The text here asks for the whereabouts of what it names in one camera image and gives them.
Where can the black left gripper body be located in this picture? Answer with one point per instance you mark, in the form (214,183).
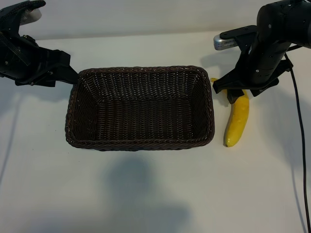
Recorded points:
(22,63)

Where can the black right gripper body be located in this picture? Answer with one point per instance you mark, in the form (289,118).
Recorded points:
(264,65)

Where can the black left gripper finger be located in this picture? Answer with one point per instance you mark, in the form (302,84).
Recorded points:
(58,60)
(66,75)

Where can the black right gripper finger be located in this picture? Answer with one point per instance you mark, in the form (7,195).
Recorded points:
(235,95)
(229,81)

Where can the yellow banana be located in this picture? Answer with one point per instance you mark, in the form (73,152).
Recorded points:
(238,121)

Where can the dark brown woven wicker basket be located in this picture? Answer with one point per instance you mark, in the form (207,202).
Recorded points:
(141,109)

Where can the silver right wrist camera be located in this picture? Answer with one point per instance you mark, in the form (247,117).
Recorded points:
(223,43)

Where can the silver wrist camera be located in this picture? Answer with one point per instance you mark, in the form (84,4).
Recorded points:
(31,15)
(223,43)

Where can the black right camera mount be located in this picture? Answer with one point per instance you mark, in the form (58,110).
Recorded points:
(243,32)

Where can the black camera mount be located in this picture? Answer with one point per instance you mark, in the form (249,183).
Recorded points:
(12,12)
(243,32)

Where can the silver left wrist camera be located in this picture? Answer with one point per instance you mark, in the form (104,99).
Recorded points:
(31,15)

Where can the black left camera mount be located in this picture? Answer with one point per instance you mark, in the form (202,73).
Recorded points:
(12,12)

